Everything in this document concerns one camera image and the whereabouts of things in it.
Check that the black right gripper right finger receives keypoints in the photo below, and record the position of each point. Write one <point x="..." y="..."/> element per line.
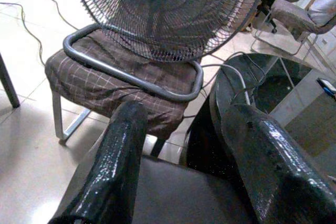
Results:
<point x="273" y="166"/>

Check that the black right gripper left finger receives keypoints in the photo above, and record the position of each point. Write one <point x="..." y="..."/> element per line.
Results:
<point x="118" y="155"/>

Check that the black padded chair seat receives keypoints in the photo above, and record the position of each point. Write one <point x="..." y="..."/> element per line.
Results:
<point x="183" y="195"/>

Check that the chair with brown checked cover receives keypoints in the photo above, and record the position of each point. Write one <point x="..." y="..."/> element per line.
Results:
<point x="78" y="77"/>

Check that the black round glass table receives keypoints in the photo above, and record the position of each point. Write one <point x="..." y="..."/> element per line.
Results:
<point x="223" y="85"/>

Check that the black and blue phone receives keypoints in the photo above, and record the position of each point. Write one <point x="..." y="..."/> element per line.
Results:
<point x="327" y="86"/>

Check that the grey metal table leg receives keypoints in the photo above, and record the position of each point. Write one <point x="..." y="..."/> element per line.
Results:
<point x="9" y="87"/>

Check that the black floor fan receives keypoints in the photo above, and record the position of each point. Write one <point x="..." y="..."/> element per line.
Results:
<point x="168" y="22"/>

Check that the brown cushioned metal chair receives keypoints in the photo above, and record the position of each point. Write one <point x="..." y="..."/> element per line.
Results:
<point x="291" y="15"/>

